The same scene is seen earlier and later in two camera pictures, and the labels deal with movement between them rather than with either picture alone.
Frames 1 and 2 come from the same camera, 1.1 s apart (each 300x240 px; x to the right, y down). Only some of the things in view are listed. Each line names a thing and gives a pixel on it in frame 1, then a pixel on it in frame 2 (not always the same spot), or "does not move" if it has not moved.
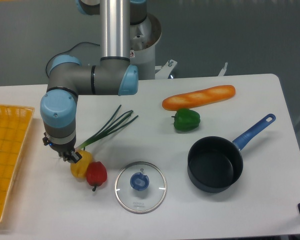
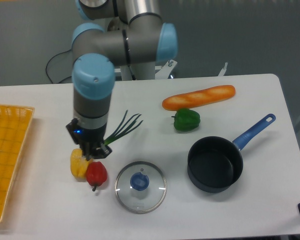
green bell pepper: (186, 120) does not move
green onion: (107, 129) → (119, 133)
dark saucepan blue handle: (215, 163) does not move
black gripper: (64, 150) → (90, 141)
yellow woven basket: (8, 124) does not move
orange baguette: (190, 100) does not move
